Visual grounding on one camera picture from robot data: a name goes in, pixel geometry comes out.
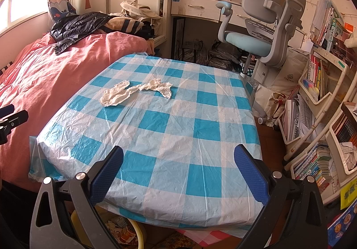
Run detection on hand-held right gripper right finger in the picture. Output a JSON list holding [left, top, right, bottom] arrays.
[[234, 143, 329, 249]]

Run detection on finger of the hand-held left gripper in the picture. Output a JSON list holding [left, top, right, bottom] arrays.
[[0, 104, 15, 117], [0, 110, 29, 145]]

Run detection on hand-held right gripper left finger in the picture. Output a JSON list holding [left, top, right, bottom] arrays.
[[29, 145, 125, 249]]

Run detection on yellow round bin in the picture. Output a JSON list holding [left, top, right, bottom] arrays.
[[70, 208, 147, 249]]

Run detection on white plastic wrapper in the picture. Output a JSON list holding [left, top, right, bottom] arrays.
[[100, 81, 140, 107]]

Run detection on row of colourful books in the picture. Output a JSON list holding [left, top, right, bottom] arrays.
[[293, 144, 335, 194]]

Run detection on stack of papers and folders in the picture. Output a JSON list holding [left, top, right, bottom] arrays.
[[284, 96, 315, 141]]

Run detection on red white checked cloth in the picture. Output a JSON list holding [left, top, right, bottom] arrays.
[[176, 228, 246, 249]]

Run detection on blue white checked tablecloth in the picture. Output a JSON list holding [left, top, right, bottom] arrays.
[[28, 54, 261, 231]]

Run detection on yellow printed box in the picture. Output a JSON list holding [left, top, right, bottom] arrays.
[[340, 178, 357, 210]]

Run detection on white drawer cabinet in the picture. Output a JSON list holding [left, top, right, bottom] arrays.
[[252, 61, 270, 85]]

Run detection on window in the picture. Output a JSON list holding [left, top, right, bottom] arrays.
[[0, 0, 51, 35]]

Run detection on white tote bag tree logo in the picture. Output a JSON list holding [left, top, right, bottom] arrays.
[[269, 50, 307, 93]]

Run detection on white book rack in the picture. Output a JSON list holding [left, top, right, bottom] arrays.
[[277, 48, 357, 205]]

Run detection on blue printed box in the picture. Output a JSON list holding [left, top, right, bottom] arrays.
[[328, 204, 357, 248]]

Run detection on black puffer jacket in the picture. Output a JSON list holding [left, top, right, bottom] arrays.
[[50, 13, 115, 55]]

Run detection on row of red spine books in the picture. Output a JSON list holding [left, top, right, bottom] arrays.
[[307, 54, 327, 96]]

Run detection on clear storage bag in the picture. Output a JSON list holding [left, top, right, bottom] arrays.
[[181, 40, 208, 64], [208, 40, 243, 70]]

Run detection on beige navy striped cloth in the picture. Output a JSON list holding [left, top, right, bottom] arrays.
[[107, 16, 144, 33]]

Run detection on dark folded clothes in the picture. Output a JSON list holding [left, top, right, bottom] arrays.
[[141, 25, 155, 40]]

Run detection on black framed picture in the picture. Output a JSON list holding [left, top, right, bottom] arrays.
[[174, 18, 186, 56]]

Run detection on beige canvas bag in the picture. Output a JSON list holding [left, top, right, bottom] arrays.
[[120, 0, 162, 27]]

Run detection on grey office chair blue seat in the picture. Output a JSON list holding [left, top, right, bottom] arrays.
[[218, 0, 307, 75]]

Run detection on white desk with drawers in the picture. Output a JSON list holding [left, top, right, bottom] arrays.
[[170, 0, 304, 49]]

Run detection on white bookcase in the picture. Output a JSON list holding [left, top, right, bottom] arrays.
[[159, 0, 175, 43]]

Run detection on white bag red handles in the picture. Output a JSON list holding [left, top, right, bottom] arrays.
[[265, 92, 291, 125]]

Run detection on row of wall shelf books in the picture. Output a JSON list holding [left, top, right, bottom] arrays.
[[309, 0, 344, 46]]

